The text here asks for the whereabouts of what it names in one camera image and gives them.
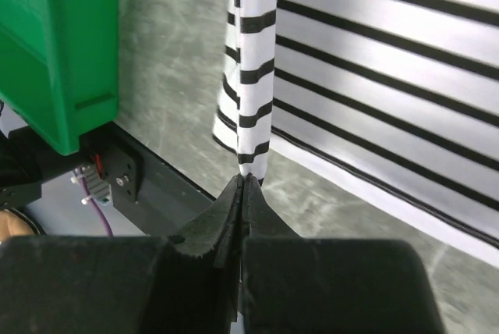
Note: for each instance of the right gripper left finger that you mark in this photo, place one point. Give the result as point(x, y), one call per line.
point(184, 283)

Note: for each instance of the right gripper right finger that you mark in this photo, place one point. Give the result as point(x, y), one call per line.
point(292, 284)

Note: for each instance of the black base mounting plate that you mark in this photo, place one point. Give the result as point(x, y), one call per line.
point(155, 196)

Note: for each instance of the green plastic basket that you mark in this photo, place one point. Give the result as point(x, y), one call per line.
point(59, 66)

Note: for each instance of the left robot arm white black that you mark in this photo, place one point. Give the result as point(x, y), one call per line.
point(28, 162)

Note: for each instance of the black white striped tank top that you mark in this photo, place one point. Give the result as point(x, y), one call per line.
point(395, 101)

